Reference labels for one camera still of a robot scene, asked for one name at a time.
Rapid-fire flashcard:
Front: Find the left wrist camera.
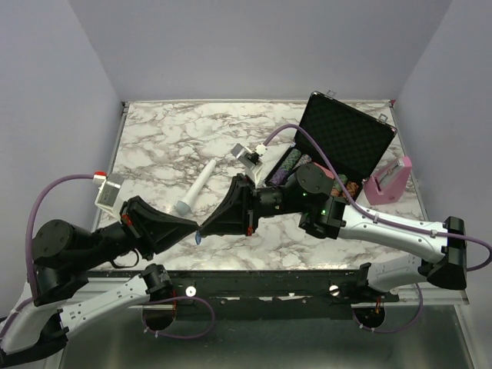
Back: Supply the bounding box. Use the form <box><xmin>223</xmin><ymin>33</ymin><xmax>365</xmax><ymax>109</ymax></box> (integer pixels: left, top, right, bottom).
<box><xmin>92</xmin><ymin>171</ymin><xmax>124</xmax><ymax>220</ymax></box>

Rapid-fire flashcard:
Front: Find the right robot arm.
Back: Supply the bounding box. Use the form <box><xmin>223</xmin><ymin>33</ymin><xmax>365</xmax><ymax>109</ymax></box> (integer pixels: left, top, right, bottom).
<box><xmin>199</xmin><ymin>164</ymin><xmax>471</xmax><ymax>301</ymax></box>

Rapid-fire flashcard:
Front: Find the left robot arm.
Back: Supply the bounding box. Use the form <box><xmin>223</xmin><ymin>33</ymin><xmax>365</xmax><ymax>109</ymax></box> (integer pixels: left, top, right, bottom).
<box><xmin>1</xmin><ymin>196</ymin><xmax>199</xmax><ymax>367</ymax></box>

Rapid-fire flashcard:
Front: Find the pink card holder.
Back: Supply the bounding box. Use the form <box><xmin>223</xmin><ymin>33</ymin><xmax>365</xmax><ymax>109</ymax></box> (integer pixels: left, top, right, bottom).
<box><xmin>364</xmin><ymin>156</ymin><xmax>412</xmax><ymax>205</ymax></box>

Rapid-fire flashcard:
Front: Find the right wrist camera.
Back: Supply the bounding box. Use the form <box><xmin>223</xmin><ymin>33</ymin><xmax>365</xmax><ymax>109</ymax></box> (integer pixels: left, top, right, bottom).
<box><xmin>231</xmin><ymin>143</ymin><xmax>267</xmax><ymax>185</ymax></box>

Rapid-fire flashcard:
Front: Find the aluminium frame rail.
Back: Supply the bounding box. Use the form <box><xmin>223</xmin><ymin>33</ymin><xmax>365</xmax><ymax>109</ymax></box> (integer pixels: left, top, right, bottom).
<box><xmin>391</xmin><ymin>283</ymin><xmax>470</xmax><ymax>306</ymax></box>

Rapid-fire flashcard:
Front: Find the black poker chip case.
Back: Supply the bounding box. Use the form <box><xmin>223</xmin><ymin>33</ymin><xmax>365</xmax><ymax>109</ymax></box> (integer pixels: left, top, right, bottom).
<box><xmin>264</xmin><ymin>90</ymin><xmax>398</xmax><ymax>203</ymax></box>

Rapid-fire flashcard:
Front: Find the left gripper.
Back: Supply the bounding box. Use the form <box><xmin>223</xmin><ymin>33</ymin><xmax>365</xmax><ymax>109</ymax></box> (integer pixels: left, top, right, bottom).
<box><xmin>78</xmin><ymin>195</ymin><xmax>201</xmax><ymax>271</ymax></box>

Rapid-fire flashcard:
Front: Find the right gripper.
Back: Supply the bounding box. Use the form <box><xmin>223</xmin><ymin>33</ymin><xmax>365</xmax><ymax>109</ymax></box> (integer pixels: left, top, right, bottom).
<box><xmin>199</xmin><ymin>175</ymin><xmax>307</xmax><ymax>238</ymax></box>

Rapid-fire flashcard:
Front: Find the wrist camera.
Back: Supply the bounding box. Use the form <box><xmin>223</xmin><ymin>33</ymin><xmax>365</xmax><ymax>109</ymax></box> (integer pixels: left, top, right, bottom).
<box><xmin>92</xmin><ymin>171</ymin><xmax>124</xmax><ymax>220</ymax></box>
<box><xmin>231</xmin><ymin>143</ymin><xmax>267</xmax><ymax>185</ymax></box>

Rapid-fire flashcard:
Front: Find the white cylindrical tube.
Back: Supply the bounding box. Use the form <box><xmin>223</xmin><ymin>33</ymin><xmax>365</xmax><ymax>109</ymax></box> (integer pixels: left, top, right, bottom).
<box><xmin>175</xmin><ymin>159</ymin><xmax>217</xmax><ymax>216</ymax></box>

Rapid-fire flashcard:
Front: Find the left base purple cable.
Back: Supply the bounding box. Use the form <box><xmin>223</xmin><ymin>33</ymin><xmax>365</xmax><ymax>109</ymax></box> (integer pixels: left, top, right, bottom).
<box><xmin>142</xmin><ymin>294</ymin><xmax>215</xmax><ymax>340</ymax></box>

